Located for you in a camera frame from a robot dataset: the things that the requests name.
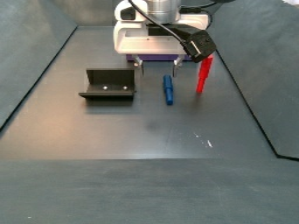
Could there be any red hexagonal peg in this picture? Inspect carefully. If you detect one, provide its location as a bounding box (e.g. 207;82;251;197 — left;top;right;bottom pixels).
196;55;213;93

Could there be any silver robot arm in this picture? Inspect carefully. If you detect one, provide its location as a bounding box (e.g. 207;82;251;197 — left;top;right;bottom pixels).
113;0;215;73

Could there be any black angle bracket fixture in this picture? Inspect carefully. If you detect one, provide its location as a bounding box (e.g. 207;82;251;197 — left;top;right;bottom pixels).
78;68;136;99

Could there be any blue hexagonal peg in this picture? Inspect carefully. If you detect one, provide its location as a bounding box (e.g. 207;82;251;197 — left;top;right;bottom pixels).
163;75;173;105

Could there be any black camera cable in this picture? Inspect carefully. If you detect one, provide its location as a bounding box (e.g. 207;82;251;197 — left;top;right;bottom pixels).
127;0;188;45

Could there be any purple base block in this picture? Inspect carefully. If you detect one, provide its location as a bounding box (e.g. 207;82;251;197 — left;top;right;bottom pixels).
125;54;192;61

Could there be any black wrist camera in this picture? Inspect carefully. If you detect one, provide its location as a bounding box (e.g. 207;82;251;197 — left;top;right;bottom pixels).
181;30;216;63

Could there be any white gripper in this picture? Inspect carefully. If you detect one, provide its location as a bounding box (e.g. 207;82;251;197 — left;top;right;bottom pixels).
113;0;209;77

